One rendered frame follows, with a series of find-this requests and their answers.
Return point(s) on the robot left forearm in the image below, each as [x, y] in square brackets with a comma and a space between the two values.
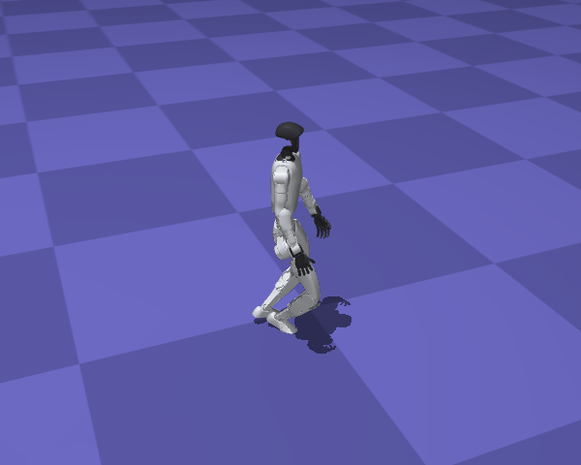
[308, 200]

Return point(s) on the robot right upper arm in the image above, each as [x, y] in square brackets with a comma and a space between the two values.
[281, 181]

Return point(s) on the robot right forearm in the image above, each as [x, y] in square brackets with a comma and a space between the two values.
[288, 232]

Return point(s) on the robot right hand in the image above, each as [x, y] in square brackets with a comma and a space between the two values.
[302, 261]

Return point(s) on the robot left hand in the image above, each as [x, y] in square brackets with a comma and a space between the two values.
[321, 222]

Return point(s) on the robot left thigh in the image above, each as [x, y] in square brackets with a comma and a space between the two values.
[302, 238]

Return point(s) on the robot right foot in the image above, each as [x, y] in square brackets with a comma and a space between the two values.
[284, 326]

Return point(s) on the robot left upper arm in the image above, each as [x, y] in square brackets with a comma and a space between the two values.
[304, 181]

